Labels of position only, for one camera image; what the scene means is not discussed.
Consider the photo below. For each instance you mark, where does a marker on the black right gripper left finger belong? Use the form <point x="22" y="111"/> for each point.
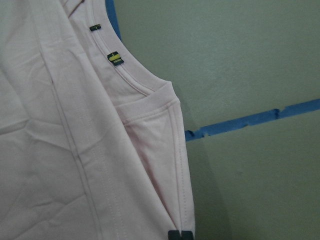
<point x="174" y="235"/>

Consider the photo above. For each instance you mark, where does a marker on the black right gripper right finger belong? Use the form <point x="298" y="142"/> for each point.
<point x="187" y="235"/>

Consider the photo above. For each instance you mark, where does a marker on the pink Snoopy t-shirt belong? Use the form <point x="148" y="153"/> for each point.
<point x="92" y="144"/>

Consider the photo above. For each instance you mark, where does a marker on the blue tape line crosswise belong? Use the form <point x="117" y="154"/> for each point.
<point x="252" y="120"/>

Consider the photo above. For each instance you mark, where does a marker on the blue tape line lengthwise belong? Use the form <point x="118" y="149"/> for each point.
<point x="112" y="16"/>

